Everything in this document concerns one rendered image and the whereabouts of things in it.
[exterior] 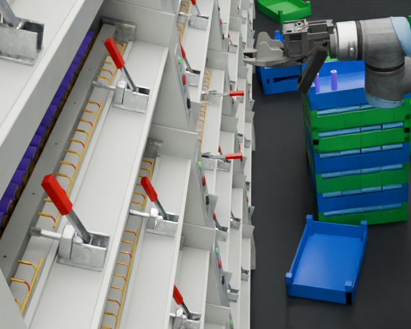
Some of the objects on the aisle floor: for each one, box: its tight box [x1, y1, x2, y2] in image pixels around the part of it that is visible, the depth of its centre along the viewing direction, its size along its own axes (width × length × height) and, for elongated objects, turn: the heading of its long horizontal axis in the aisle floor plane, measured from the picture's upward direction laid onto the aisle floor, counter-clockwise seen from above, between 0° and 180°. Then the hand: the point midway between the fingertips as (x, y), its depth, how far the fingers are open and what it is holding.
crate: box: [310, 179, 408, 226], centre depth 229 cm, size 30×20×8 cm
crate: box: [285, 215, 368, 306], centre depth 208 cm, size 30×20×8 cm
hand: (249, 59), depth 155 cm, fingers open, 3 cm apart
